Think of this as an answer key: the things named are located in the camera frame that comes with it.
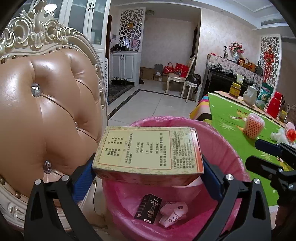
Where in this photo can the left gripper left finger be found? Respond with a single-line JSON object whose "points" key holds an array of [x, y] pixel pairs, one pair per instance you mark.
{"points": [[42, 221]]}

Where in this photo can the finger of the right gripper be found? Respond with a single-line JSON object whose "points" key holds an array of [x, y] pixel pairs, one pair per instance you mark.
{"points": [[282, 150], [264, 168]]}

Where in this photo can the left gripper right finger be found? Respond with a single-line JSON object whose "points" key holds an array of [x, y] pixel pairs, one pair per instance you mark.
{"points": [[242, 212]]}

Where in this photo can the pink foam fruit net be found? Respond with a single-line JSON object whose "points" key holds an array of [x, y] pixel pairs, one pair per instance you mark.
{"points": [[253, 126]]}

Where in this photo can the yellow cardboard medicine box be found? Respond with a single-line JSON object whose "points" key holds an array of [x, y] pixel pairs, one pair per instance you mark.
{"points": [[157, 156]]}

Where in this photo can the pink lined trash bin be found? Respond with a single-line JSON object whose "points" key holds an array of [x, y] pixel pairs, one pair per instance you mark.
{"points": [[123, 199]]}

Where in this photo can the small yellow lidded jar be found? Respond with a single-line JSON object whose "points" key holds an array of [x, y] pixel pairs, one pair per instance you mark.
{"points": [[282, 116]]}

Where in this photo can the red thermos flask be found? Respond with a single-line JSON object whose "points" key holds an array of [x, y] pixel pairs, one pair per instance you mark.
{"points": [[274, 105]]}

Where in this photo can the green cartoon tablecloth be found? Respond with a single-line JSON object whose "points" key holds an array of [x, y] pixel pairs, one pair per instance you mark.
{"points": [[228, 118]]}

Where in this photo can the green snack bag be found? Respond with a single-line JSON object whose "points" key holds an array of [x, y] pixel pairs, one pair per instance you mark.
{"points": [[264, 96]]}

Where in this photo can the white ceramic teapot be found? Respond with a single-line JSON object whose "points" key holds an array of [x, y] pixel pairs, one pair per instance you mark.
{"points": [[250, 95]]}

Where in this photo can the yellow lidded glass jar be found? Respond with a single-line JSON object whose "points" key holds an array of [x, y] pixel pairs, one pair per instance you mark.
{"points": [[235, 90]]}

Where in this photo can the pink white crumpled wrapper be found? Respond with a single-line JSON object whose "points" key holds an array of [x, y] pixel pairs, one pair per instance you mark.
{"points": [[172, 212]]}

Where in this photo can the black small product box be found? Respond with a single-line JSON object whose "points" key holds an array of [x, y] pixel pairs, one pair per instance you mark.
{"points": [[148, 208]]}

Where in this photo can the red chinese knot ornament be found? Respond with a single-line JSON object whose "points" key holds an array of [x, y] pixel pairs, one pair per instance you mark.
{"points": [[268, 60]]}

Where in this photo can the lace covered black piano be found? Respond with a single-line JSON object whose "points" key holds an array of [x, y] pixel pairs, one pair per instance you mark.
{"points": [[221, 73]]}

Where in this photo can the white chair with bags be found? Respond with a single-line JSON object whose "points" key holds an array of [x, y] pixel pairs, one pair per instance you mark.
{"points": [[185, 75]]}

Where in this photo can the pink flower vase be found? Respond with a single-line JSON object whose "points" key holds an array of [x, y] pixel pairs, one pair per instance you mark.
{"points": [[236, 49]]}

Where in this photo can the tan leather ornate chair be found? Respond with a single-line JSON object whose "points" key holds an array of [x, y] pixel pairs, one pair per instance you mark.
{"points": [[52, 106]]}

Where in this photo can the white shoe cabinet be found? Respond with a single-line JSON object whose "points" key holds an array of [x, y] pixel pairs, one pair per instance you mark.
{"points": [[125, 65]]}

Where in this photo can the white tall cabinet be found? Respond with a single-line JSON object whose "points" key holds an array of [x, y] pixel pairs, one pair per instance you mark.
{"points": [[88, 17]]}

